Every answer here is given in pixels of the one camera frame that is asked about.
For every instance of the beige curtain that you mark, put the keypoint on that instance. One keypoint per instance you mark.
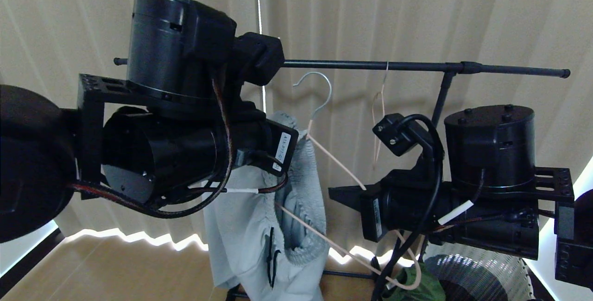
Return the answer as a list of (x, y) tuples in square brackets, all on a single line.
[(370, 14)]

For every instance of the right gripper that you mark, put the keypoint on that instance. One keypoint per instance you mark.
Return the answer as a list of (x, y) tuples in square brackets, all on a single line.
[(398, 208)]

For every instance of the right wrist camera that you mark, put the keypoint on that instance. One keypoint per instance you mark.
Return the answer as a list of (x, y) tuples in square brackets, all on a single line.
[(389, 134)]

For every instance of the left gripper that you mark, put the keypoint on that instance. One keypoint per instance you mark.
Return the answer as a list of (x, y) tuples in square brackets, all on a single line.
[(185, 153)]

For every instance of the black clothes rack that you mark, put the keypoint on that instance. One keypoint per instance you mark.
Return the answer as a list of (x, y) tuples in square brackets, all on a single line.
[(417, 66)]

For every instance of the pink clothes hanger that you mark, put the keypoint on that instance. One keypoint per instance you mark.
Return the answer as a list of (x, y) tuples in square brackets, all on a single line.
[(383, 106), (338, 164)]

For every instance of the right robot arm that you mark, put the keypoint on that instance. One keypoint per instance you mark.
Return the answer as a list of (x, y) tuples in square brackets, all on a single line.
[(486, 143)]

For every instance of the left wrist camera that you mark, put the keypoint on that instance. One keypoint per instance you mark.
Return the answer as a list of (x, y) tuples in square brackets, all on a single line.
[(259, 58)]

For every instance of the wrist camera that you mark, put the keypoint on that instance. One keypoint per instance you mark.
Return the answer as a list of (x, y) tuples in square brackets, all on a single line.
[(389, 134), (259, 58)]

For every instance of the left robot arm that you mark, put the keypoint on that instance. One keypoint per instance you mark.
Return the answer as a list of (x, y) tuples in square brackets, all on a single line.
[(176, 46)]

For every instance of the white laundry basket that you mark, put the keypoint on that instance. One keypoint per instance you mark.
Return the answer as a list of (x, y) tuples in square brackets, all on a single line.
[(486, 268)]

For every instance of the pale grey shorts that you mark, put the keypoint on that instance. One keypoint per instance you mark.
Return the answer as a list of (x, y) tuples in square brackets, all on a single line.
[(241, 245)]

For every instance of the green garment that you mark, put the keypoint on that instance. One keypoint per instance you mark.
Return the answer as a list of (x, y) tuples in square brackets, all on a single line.
[(417, 289)]

